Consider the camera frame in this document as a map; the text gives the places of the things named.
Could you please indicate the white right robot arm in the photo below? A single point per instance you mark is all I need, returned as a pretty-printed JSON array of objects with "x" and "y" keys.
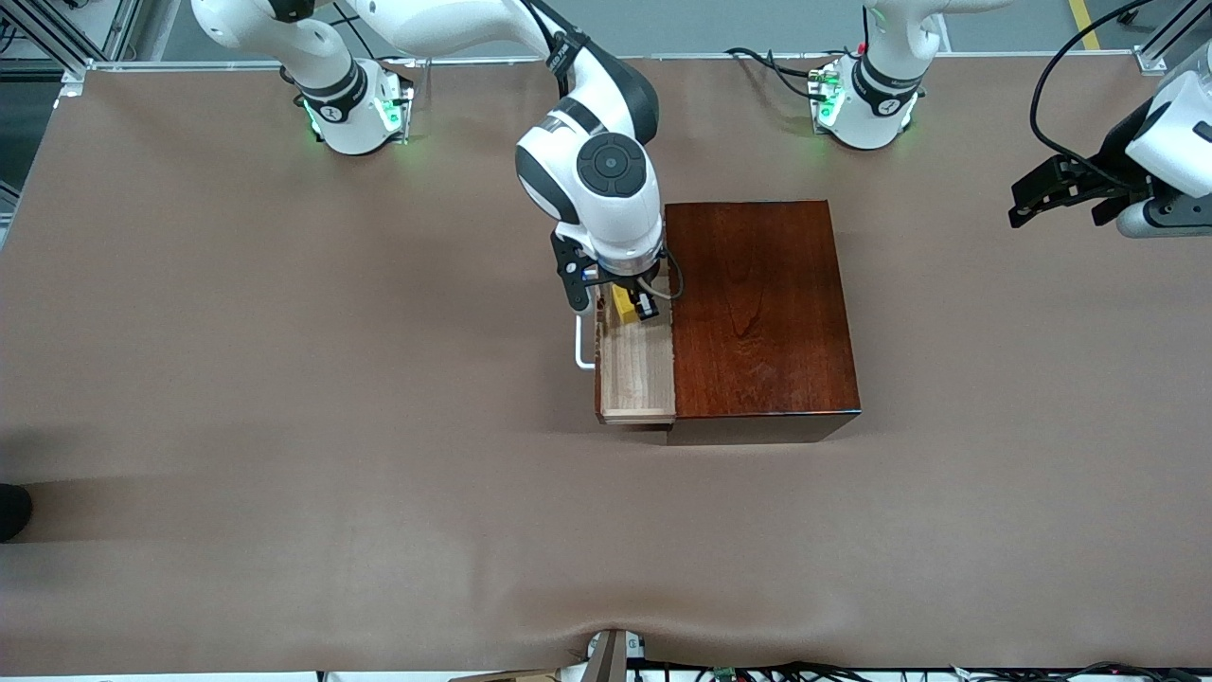
[{"x": 606, "y": 199}]

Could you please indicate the grey metal bracket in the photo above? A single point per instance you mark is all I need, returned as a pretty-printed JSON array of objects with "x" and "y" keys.
[{"x": 611, "y": 658}]

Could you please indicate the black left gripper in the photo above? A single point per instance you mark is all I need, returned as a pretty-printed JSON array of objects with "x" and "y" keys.
[{"x": 1110, "y": 163}]

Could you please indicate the dark red-brown wooden cabinet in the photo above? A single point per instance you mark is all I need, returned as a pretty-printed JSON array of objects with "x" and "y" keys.
[{"x": 757, "y": 313}]

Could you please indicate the yellow cube block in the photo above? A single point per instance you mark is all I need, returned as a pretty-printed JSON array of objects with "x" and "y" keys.
[{"x": 622, "y": 308}]

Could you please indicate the aluminium frame profile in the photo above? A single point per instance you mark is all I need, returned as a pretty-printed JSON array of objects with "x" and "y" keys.
[
  {"x": 57, "y": 38},
  {"x": 1169, "y": 33}
]

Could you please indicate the wooden drawer with light interior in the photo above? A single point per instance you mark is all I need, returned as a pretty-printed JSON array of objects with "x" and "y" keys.
[{"x": 639, "y": 379}]

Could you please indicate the black round object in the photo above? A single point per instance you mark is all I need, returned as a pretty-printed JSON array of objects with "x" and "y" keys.
[{"x": 13, "y": 511}]

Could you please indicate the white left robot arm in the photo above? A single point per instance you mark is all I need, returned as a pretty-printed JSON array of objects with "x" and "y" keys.
[{"x": 881, "y": 95}]

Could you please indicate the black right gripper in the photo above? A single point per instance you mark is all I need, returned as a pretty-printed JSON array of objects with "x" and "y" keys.
[{"x": 632, "y": 286}]

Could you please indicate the brown table cover sheet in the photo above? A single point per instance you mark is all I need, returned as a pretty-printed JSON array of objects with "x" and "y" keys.
[{"x": 379, "y": 474}]

